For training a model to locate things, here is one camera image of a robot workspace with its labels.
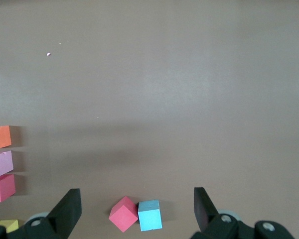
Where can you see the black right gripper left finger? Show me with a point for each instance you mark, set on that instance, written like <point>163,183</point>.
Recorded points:
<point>67,214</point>

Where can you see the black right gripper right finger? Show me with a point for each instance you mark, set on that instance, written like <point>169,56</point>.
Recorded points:
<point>204,211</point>

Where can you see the yellow foam cube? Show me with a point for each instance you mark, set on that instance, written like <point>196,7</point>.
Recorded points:
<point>8,224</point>

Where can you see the red foam cube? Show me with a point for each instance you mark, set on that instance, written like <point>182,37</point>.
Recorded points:
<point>1,188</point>
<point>122,216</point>

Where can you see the pink foam cube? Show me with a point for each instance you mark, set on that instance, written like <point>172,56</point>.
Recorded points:
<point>0,163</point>

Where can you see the orange foam cube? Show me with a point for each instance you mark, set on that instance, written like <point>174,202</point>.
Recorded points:
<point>0,137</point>

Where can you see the light blue foam cube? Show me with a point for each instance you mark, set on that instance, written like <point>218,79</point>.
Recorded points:
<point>150,216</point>

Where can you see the brown table cover sheet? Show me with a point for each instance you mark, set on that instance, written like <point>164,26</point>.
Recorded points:
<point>164,87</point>

